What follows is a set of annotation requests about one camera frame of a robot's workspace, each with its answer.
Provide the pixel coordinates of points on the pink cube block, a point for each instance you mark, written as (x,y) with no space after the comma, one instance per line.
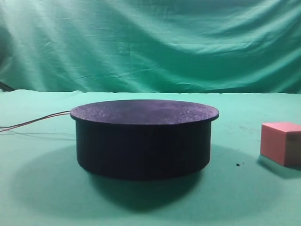
(281,143)

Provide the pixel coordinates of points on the black round turntable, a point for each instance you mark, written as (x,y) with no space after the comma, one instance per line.
(143,139)

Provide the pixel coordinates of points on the green backdrop cloth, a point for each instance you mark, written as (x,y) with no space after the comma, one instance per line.
(171,46)

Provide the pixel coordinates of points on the green table cloth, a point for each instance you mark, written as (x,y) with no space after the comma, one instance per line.
(41,183)

